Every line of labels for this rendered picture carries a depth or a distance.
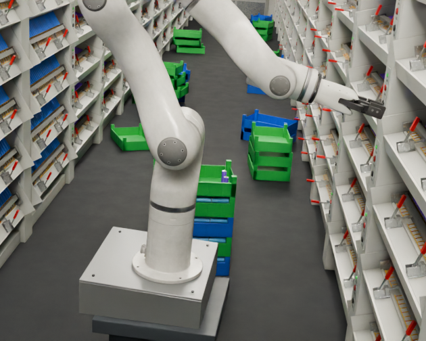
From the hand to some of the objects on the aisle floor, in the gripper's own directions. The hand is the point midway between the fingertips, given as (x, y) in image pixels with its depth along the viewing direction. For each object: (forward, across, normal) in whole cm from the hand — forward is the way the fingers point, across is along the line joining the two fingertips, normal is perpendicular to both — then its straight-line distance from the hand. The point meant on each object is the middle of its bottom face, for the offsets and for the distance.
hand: (374, 108), depth 167 cm
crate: (-25, +81, +95) cm, 127 cm away
